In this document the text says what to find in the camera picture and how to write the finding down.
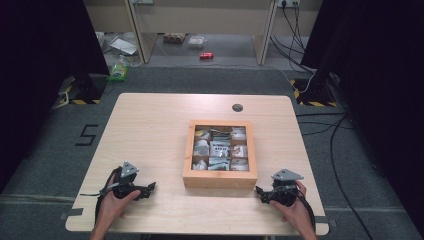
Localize group of small sachets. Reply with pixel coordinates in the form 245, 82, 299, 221
193, 126, 250, 172

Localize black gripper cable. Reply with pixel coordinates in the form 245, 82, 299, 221
296, 192, 317, 232
94, 166, 123, 224

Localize grey gripper strap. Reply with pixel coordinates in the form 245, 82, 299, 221
79, 189, 116, 198

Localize white floor cable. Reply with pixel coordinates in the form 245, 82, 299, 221
273, 65, 317, 95

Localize thin black floor cable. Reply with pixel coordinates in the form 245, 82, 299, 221
295, 112, 355, 137

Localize brown egg carton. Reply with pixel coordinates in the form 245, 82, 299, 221
162, 32, 186, 44

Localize black curtain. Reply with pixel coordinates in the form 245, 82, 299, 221
300, 0, 424, 236
0, 0, 110, 194

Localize stand base with striped tape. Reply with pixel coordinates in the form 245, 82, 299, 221
57, 74, 108, 106
289, 77, 338, 108

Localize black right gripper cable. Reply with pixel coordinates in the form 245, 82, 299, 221
296, 192, 317, 232

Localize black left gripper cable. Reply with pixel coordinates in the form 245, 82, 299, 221
94, 166, 123, 224

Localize beige desk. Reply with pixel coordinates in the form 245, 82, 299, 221
83, 0, 324, 66

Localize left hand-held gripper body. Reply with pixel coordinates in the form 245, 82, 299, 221
111, 161, 149, 201

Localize person's left hand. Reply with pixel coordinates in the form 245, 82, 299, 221
96, 189, 142, 229

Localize green plastic packet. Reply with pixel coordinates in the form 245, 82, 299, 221
107, 55, 130, 83

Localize person's right hand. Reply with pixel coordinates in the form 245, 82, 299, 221
269, 180, 315, 232

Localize black socket cables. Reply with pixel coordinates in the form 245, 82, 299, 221
269, 2, 316, 75

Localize white wall power socket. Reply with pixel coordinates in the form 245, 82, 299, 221
276, 0, 301, 9

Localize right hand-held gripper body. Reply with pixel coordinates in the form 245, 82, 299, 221
267, 168, 305, 207

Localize long black floor cable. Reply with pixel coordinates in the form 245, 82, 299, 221
329, 114, 375, 240

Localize clear plastic container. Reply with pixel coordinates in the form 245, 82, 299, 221
187, 35, 207, 50

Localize white paper sheet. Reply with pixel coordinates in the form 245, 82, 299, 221
109, 36, 139, 56

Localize wooden compartment box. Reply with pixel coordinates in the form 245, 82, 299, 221
182, 119, 258, 191

